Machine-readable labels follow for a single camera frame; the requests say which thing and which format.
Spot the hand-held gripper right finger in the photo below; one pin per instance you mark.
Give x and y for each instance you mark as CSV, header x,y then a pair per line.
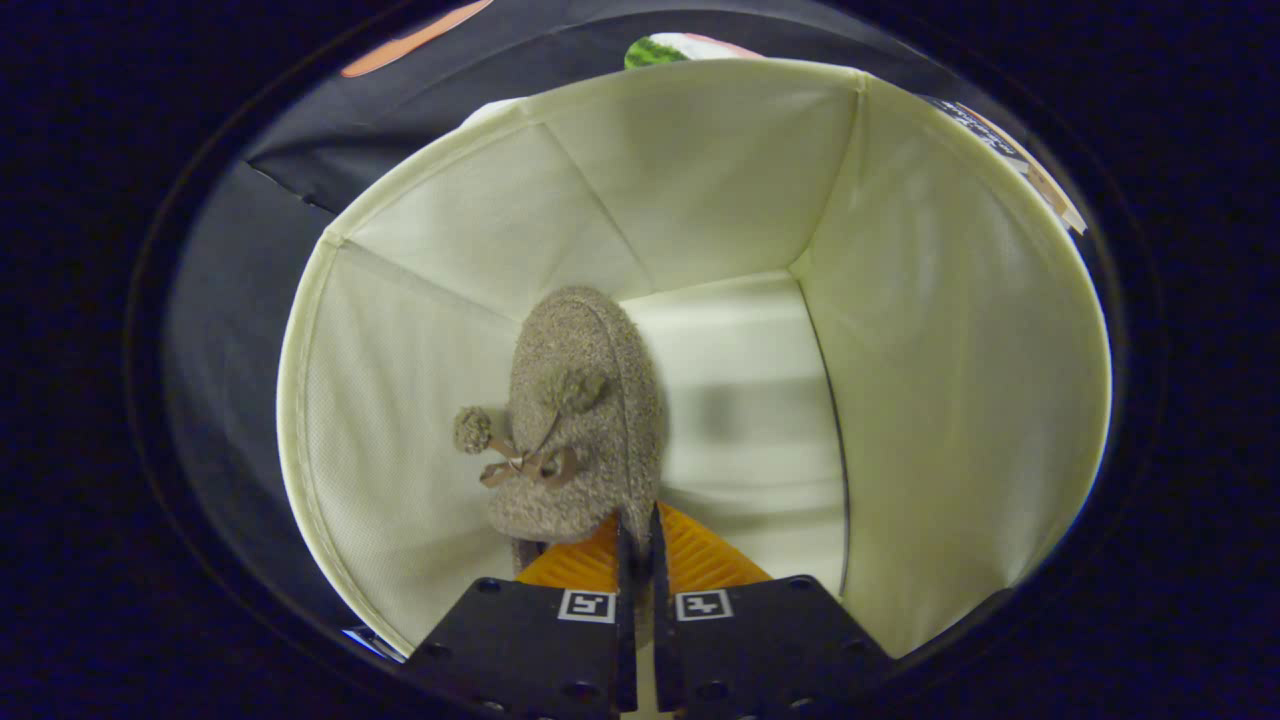
x,y
760,640

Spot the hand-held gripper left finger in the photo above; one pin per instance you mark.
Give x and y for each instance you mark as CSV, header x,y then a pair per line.
x,y
530,640

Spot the brown fuzzy shoe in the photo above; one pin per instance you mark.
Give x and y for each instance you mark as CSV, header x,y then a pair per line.
x,y
580,360

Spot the cream fabric storage box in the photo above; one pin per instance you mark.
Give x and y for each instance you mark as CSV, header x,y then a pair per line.
x,y
950,400

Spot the beige cover book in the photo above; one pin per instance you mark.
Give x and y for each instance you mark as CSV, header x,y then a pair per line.
x,y
1050,190

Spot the watermelon slice plush toy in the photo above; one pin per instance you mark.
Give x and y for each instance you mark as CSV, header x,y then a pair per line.
x,y
660,50

